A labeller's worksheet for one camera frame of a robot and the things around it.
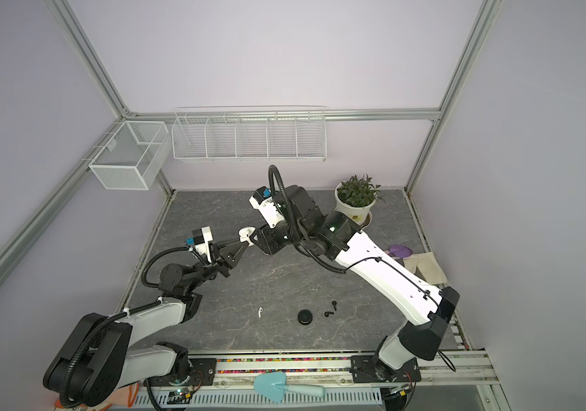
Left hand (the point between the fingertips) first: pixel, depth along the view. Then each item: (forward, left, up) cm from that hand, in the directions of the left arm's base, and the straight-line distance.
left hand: (248, 243), depth 71 cm
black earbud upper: (-10, -25, -26) cm, 38 cm away
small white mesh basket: (+45, +48, -1) cm, 66 cm away
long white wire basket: (+49, 0, +3) cm, 49 cm away
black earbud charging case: (-14, -15, -25) cm, 32 cm away
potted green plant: (+23, -37, -8) cm, 44 cm away
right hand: (-1, -3, +7) cm, 8 cm away
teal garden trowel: (-32, -4, -25) cm, 40 cm away
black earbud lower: (-13, -23, -26) cm, 37 cm away
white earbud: (-10, 0, -25) cm, 27 cm away
